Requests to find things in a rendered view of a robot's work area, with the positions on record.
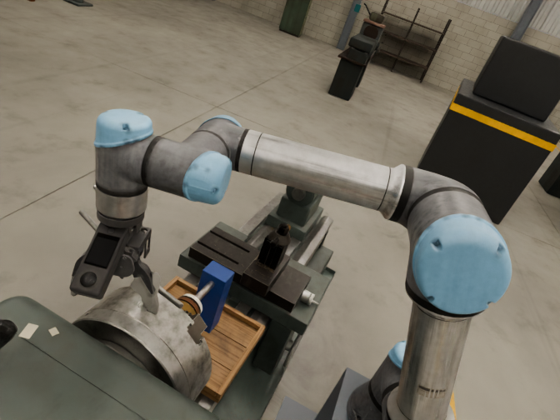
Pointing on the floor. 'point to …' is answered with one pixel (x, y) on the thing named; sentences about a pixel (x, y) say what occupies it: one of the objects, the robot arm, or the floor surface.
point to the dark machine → (499, 126)
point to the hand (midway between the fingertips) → (112, 307)
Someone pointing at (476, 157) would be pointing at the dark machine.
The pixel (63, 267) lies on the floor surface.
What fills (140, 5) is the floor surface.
